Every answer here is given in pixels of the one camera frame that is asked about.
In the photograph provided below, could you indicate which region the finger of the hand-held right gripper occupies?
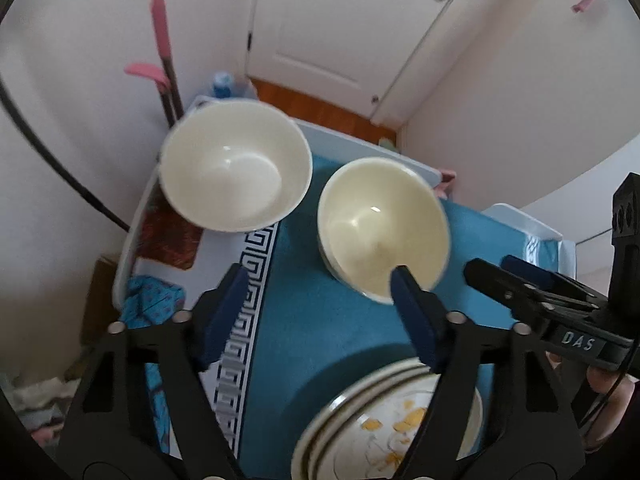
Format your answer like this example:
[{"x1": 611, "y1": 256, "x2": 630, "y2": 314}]
[
  {"x1": 501, "y1": 254, "x2": 610, "y2": 307},
  {"x1": 463, "y1": 258, "x2": 598, "y2": 333}
]

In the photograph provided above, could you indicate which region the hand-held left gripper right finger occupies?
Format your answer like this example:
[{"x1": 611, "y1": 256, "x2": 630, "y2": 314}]
[{"x1": 389, "y1": 265, "x2": 586, "y2": 480}]

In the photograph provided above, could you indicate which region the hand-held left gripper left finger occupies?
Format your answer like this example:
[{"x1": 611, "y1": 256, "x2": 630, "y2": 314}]
[{"x1": 55, "y1": 262, "x2": 251, "y2": 480}]

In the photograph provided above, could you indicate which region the cream round bowl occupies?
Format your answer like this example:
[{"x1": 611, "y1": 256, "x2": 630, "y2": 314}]
[{"x1": 316, "y1": 156, "x2": 451, "y2": 306}]

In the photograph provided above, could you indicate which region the cartoon print plate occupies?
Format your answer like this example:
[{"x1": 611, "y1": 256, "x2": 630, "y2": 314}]
[{"x1": 307, "y1": 374, "x2": 484, "y2": 480}]

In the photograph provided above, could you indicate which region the white round bowl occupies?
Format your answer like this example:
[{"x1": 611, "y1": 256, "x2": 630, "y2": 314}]
[{"x1": 159, "y1": 100, "x2": 315, "y2": 233}]

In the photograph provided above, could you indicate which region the person's right hand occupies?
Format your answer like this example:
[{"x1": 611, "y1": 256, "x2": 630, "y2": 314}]
[{"x1": 547, "y1": 352, "x2": 640, "y2": 453}]

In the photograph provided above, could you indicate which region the teal patterned tablecloth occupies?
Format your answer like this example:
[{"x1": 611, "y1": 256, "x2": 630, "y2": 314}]
[{"x1": 122, "y1": 152, "x2": 567, "y2": 480}]

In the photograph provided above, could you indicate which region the black clothes rack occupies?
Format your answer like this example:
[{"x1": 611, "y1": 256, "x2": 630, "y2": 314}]
[{"x1": 0, "y1": 72, "x2": 132, "y2": 233}]

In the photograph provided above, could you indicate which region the pink broom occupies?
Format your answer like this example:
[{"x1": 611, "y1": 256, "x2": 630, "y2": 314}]
[{"x1": 151, "y1": 0, "x2": 185, "y2": 128}]

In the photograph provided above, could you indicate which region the white panel door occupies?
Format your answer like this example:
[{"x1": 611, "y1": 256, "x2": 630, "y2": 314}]
[{"x1": 246, "y1": 0, "x2": 473, "y2": 125}]

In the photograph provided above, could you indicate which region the pink dustpan handle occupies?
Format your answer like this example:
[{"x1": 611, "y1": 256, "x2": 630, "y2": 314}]
[{"x1": 124, "y1": 62, "x2": 173, "y2": 97}]

